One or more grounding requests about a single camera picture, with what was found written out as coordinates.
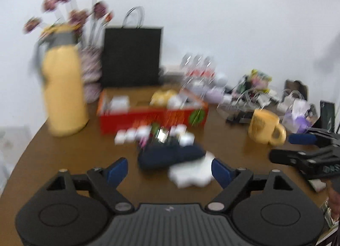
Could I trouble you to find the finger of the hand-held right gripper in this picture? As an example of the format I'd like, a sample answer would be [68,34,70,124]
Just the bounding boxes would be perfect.
[269,147,334,168]
[288,129,340,147]

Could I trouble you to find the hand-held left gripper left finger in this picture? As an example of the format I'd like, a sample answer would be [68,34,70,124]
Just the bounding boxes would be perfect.
[46,157,135,215]

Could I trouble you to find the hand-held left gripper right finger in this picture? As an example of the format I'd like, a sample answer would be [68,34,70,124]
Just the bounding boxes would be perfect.
[207,158,294,213]

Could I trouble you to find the white tissue paper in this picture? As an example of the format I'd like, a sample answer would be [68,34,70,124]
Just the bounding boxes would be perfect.
[169,152,216,188]

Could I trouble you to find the navy cloth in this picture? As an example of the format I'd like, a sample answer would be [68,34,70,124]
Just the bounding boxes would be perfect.
[137,144,207,171]

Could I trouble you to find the red cardboard box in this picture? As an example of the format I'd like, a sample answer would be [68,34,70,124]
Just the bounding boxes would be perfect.
[96,88,209,135]

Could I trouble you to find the person's right hand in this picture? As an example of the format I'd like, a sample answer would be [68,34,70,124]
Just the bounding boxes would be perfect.
[327,182,340,221]

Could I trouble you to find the purple gift bag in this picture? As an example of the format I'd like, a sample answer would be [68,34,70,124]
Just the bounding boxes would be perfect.
[281,90,318,134]

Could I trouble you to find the black box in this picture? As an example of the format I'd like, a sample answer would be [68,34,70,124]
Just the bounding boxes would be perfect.
[320,100,338,132]

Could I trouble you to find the yellow mug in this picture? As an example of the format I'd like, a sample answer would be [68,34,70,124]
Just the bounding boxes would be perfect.
[248,109,287,146]

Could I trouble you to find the brown cardboard piece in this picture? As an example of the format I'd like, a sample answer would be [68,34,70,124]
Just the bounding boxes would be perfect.
[284,79,309,98]

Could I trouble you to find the colourful snack bag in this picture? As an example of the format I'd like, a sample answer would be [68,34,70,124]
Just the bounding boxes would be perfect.
[250,69,273,90]

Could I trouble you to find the purple tissue pack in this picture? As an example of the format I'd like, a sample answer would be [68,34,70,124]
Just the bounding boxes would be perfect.
[204,88,225,103]

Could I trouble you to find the yellow packets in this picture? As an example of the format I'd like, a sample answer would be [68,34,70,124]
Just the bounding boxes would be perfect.
[150,90,179,107]

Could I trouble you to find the white round speaker toy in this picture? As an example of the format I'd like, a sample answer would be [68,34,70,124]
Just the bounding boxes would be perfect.
[215,73,229,87]

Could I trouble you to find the yellow thermos jug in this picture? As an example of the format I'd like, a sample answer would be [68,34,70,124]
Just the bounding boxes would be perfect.
[33,24,89,137]

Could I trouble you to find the clear water bottle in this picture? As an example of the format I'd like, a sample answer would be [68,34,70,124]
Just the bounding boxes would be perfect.
[204,55,216,78]
[193,54,204,77]
[182,54,193,77]

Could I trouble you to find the flat white box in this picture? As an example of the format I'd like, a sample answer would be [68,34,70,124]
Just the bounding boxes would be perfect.
[161,65,184,75]

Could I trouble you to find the black paper bag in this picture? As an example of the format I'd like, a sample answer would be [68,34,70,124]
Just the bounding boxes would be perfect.
[101,6,164,88]

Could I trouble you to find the artificial flower bouquet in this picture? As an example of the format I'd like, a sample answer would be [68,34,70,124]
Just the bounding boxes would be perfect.
[23,0,115,103]

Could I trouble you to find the white cable tangle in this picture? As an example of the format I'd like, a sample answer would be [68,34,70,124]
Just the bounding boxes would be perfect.
[217,87,279,115]

